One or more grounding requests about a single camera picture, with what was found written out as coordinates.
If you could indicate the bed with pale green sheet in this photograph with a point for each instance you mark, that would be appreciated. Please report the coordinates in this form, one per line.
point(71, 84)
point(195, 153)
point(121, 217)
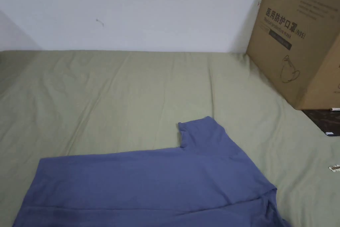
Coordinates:
point(106, 99)

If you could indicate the blue shirt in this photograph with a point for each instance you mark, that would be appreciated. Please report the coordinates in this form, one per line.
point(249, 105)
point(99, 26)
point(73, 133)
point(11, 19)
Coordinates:
point(148, 184)

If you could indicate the brown cardboard carton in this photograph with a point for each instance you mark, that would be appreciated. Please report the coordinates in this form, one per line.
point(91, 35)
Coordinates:
point(294, 38)

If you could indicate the dark patterned flat bag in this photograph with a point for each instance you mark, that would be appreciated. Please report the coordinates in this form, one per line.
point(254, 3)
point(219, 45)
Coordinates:
point(322, 120)

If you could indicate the small white patterned item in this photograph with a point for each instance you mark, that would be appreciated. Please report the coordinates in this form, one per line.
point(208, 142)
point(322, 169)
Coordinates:
point(335, 168)

